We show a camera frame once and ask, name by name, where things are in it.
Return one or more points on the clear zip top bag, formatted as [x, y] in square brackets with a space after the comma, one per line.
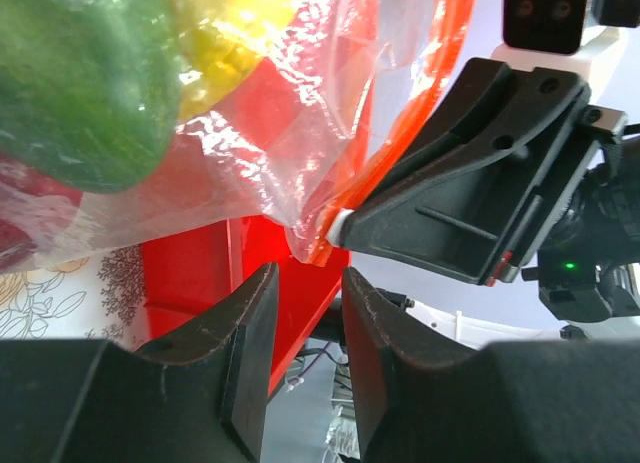
[329, 56]

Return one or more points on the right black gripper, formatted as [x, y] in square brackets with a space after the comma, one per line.
[596, 236]

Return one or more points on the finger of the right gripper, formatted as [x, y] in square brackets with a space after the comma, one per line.
[465, 118]

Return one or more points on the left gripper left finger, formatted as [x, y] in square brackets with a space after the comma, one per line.
[197, 394]

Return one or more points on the red apple toy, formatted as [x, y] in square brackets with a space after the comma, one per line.
[35, 209]

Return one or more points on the green orange mango toy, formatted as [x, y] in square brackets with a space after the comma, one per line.
[89, 89]

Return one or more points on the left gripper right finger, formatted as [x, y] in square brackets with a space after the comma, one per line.
[422, 397]

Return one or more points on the red plastic tray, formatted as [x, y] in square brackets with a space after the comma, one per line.
[187, 273]

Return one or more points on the yellow corn toy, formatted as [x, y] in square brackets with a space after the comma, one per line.
[222, 42]

